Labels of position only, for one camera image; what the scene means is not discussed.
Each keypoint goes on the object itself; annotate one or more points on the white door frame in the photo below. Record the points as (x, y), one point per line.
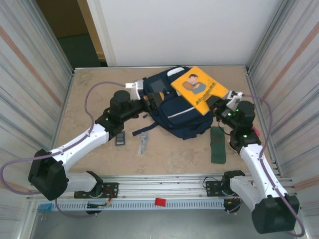
(98, 20)

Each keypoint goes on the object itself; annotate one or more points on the black calculator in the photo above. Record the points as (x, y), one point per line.
(120, 139)

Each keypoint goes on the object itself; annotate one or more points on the green pencil case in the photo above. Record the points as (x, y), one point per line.
(218, 144)

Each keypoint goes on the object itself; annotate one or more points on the grey metal shelf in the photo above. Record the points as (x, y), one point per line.
(159, 226)

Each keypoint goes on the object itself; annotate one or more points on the aluminium frame post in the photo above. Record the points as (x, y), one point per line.
(253, 62)
(67, 66)

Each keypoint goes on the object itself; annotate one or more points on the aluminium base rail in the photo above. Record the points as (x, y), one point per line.
(162, 185)

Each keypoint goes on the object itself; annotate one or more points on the black power connector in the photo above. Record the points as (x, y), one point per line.
(229, 204)

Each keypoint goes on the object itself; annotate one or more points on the red block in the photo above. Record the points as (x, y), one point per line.
(160, 202)

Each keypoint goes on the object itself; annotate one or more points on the navy blue backpack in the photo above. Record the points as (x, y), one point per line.
(179, 119)

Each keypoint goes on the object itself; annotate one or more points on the clear pen packet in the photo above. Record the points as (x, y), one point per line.
(143, 143)

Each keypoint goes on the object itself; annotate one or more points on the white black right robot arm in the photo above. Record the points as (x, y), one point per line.
(256, 164)

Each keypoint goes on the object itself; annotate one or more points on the yellow cartoon book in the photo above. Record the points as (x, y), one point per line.
(197, 84)

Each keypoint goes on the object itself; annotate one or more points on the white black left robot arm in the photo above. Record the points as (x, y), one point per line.
(79, 142)

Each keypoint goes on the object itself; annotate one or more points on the blue clip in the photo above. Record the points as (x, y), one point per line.
(45, 207)

